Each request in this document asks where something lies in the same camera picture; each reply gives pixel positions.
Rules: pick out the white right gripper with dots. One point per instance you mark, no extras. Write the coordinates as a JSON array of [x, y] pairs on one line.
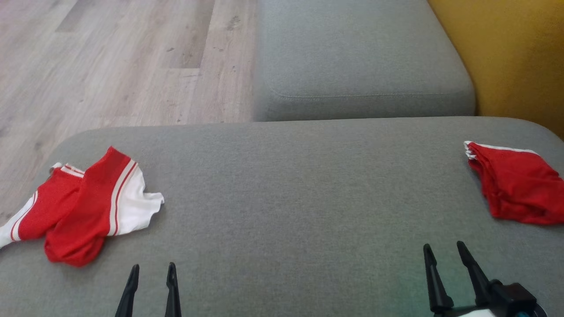
[[515, 301]]

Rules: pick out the large grey sofa seat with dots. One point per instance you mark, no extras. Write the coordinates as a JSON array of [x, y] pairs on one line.
[[286, 198]]

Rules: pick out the small grey sofa cushion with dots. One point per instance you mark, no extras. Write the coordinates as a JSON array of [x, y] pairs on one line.
[[352, 44]]

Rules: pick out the yellow sofa backrest cushion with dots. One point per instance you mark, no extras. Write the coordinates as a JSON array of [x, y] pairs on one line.
[[506, 53]]

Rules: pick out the red white mesh garment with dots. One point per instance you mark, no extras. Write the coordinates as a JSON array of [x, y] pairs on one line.
[[88, 211], [515, 185]]

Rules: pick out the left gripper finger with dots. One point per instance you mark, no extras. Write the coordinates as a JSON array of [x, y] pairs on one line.
[[130, 295], [172, 295]]

